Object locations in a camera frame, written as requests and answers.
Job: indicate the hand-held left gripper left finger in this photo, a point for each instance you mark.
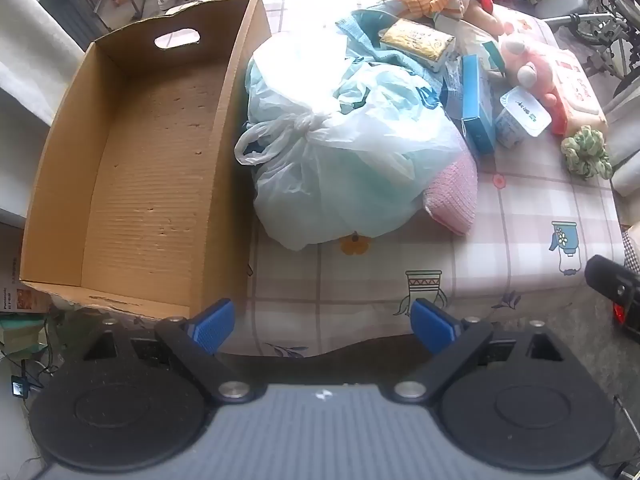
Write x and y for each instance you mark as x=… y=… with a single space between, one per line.
x=212 y=324

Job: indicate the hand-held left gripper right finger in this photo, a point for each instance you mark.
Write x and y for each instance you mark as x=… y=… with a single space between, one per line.
x=429 y=324

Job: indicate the green white scrunchie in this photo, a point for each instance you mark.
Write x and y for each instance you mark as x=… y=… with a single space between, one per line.
x=587 y=152

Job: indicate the pink knitted cloth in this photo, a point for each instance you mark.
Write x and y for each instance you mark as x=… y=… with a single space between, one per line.
x=452 y=195

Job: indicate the brown cardboard box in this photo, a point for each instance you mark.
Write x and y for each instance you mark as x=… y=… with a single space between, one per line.
x=150 y=160

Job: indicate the white yogurt cup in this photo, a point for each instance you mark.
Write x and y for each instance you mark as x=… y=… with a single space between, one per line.
x=522 y=115

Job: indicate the blue carton box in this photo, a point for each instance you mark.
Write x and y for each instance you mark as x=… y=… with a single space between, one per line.
x=477 y=105

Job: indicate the gold foil packet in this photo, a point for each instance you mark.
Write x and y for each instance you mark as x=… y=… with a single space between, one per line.
x=417 y=42

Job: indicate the teal checked cloth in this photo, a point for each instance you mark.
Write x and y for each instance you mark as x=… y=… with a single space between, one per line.
x=360 y=30

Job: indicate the orange striped white towel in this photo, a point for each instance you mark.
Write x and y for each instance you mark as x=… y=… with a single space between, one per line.
x=425 y=0

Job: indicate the pale blue plastic bag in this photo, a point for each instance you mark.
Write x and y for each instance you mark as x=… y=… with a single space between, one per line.
x=350 y=170

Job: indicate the pink wet wipes pack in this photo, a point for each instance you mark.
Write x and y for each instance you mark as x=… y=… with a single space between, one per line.
x=580 y=90

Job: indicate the printed cardboard carton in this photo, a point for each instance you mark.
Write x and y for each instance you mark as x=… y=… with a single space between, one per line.
x=20 y=280

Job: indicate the pink plush toy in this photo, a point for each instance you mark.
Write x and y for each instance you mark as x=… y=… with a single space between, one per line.
x=527 y=60

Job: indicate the grey padded seat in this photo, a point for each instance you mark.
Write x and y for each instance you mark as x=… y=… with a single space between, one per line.
x=562 y=5

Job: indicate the white fabric sheet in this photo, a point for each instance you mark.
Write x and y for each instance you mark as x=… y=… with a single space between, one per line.
x=30 y=50

